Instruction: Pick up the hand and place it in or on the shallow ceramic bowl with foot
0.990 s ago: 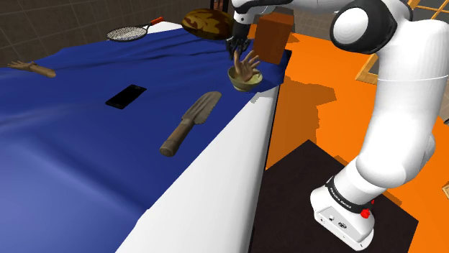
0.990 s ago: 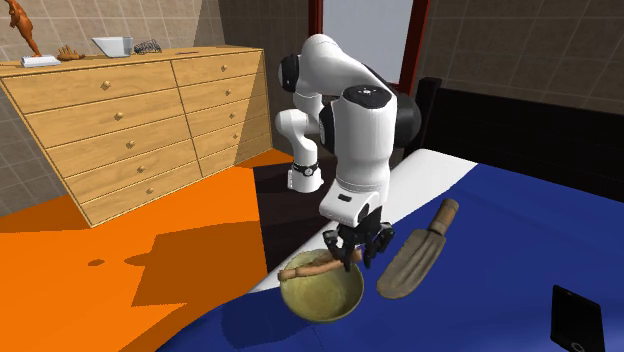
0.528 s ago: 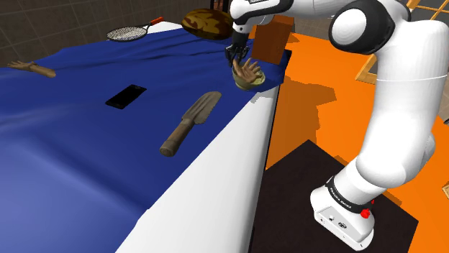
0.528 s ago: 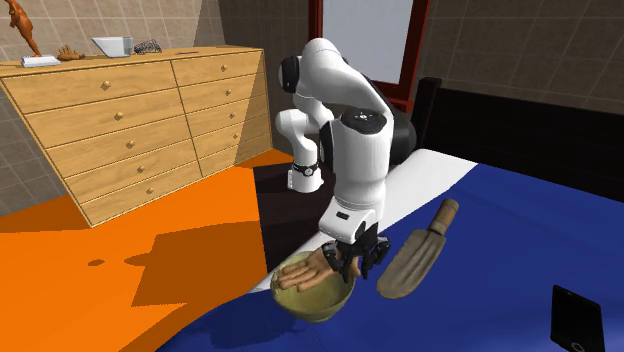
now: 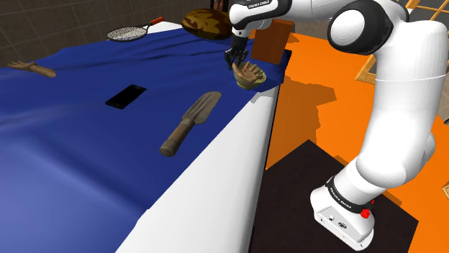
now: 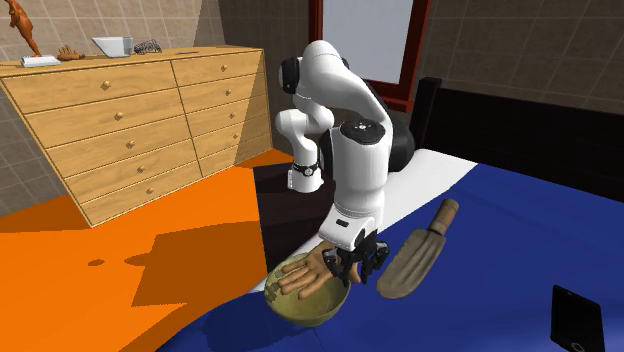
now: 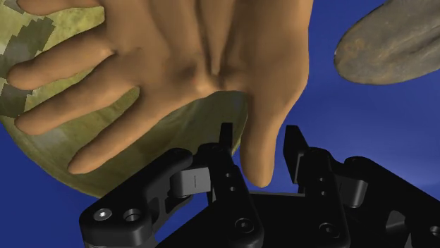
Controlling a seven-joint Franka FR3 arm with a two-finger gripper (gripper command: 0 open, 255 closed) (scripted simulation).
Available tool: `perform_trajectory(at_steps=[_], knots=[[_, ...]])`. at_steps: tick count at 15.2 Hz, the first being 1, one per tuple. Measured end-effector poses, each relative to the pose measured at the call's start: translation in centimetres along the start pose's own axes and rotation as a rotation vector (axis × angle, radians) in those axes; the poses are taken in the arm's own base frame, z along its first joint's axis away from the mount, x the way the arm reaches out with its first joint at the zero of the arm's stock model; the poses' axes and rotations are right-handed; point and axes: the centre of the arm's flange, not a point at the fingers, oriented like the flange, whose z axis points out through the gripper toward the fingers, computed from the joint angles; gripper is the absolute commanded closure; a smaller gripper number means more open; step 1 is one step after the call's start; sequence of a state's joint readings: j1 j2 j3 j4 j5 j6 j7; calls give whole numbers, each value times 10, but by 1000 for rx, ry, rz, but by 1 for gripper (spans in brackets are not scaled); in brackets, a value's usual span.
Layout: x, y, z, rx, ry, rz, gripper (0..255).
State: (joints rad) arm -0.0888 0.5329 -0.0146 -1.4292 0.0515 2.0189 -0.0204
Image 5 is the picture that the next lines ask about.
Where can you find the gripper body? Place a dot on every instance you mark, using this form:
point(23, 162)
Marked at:
point(237, 49)

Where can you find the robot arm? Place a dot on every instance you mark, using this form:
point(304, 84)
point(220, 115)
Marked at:
point(403, 105)

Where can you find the wooden hand figure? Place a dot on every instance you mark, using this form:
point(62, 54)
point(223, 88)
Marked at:
point(33, 67)
point(249, 74)

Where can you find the brown wooden box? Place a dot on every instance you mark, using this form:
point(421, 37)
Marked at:
point(272, 41)

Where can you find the olive green bowl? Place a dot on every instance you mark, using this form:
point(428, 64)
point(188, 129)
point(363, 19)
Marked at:
point(253, 83)

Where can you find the brown garden trowel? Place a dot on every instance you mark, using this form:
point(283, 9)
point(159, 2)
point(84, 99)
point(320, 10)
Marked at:
point(192, 121)

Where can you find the black phone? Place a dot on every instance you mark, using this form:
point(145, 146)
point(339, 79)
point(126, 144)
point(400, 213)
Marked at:
point(126, 96)

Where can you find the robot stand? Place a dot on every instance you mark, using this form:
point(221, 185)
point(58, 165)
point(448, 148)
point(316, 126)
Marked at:
point(301, 196)

